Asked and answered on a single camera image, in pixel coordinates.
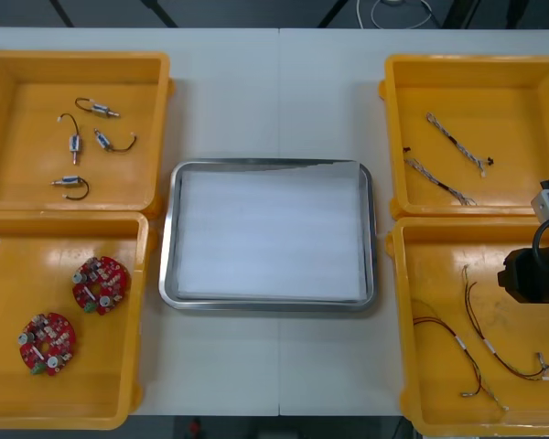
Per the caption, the yellow-orange plastic bin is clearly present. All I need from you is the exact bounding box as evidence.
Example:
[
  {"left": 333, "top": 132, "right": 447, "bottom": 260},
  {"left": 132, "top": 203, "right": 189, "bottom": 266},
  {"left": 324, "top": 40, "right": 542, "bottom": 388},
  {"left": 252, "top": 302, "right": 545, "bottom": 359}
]
[
  {"left": 0, "top": 209, "right": 159, "bottom": 431},
  {"left": 377, "top": 53, "right": 549, "bottom": 220},
  {"left": 0, "top": 48, "right": 175, "bottom": 220},
  {"left": 384, "top": 217, "right": 549, "bottom": 439}
]

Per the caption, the blue-white twisted wire harness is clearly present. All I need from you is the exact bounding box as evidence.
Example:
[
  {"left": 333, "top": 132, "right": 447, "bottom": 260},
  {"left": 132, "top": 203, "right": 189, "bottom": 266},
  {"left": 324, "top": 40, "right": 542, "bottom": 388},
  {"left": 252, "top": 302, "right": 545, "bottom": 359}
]
[
  {"left": 425, "top": 112, "right": 495, "bottom": 179},
  {"left": 402, "top": 145, "right": 478, "bottom": 207}
]

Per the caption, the red black green-yellow wire harness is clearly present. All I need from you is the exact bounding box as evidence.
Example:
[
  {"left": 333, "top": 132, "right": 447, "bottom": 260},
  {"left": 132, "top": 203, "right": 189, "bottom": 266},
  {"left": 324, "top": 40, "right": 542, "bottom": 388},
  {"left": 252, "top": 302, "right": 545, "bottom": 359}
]
[
  {"left": 459, "top": 263, "right": 549, "bottom": 383},
  {"left": 411, "top": 296, "right": 510, "bottom": 412}
]

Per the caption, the round red circuit board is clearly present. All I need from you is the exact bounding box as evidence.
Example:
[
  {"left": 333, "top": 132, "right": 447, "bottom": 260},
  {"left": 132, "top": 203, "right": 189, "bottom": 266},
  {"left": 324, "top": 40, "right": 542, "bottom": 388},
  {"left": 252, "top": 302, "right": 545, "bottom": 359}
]
[
  {"left": 70, "top": 256, "right": 132, "bottom": 316},
  {"left": 17, "top": 312, "right": 79, "bottom": 378}
]

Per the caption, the metal solenoid with blue label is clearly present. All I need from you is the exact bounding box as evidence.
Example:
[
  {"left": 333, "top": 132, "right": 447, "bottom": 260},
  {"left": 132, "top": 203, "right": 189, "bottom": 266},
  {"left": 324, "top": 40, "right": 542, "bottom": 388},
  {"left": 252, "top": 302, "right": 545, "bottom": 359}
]
[
  {"left": 93, "top": 127, "right": 138, "bottom": 154},
  {"left": 57, "top": 112, "right": 86, "bottom": 166},
  {"left": 75, "top": 97, "right": 121, "bottom": 121},
  {"left": 49, "top": 175, "right": 91, "bottom": 202}
]

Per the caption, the white cable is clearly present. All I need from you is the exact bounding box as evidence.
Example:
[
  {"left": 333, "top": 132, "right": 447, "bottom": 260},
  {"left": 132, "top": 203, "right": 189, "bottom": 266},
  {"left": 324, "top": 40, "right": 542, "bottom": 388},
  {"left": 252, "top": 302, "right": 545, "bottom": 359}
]
[{"left": 356, "top": 0, "right": 434, "bottom": 29}]

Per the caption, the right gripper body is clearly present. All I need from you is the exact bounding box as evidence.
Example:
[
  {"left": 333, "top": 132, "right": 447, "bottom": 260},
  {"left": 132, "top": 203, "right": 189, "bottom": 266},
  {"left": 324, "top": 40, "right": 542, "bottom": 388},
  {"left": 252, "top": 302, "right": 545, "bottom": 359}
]
[{"left": 497, "top": 244, "right": 549, "bottom": 305}]

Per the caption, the steel tray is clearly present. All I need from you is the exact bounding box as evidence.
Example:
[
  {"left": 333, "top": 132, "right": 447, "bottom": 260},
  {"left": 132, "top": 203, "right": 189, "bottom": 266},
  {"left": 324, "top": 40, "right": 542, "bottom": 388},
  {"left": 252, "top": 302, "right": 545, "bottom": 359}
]
[{"left": 157, "top": 157, "right": 379, "bottom": 314}]

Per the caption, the black stand leg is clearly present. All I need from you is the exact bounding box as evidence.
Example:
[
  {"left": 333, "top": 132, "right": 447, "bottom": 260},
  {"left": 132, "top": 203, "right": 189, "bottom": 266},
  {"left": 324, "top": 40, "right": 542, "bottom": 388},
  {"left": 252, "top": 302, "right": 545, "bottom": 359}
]
[
  {"left": 49, "top": 0, "right": 75, "bottom": 27},
  {"left": 141, "top": 0, "right": 179, "bottom": 27},
  {"left": 318, "top": 0, "right": 349, "bottom": 27}
]

